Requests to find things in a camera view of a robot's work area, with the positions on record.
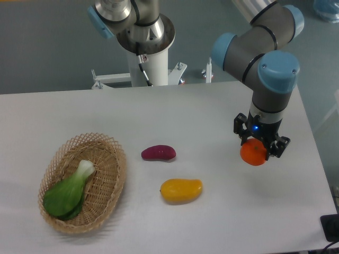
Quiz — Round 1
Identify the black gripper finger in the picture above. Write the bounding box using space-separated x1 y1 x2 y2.
233 113 251 146
265 135 291 161

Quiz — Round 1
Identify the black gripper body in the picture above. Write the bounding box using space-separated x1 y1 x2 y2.
243 110 283 148

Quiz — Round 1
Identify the green bok choy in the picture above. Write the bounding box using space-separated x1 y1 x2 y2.
42 160 95 221

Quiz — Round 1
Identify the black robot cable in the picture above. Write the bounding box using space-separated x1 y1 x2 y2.
135 41 154 87

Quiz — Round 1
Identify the yellow mango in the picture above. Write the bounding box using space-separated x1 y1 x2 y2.
159 178 203 204

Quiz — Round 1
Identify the purple sweet potato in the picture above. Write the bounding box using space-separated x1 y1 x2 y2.
141 144 176 161

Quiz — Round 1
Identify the woven wicker basket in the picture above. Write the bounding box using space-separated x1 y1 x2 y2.
38 133 127 234

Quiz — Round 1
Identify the blue bag in corner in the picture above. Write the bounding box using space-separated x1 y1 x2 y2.
313 0 338 23

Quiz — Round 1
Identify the black device at edge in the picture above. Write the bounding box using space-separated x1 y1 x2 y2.
320 214 339 242

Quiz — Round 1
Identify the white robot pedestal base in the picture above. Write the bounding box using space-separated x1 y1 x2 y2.
91 14 215 90

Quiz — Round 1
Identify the orange fruit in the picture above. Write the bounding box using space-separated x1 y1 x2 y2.
240 138 266 166

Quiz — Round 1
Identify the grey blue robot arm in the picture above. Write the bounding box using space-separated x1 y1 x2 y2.
87 1 304 158

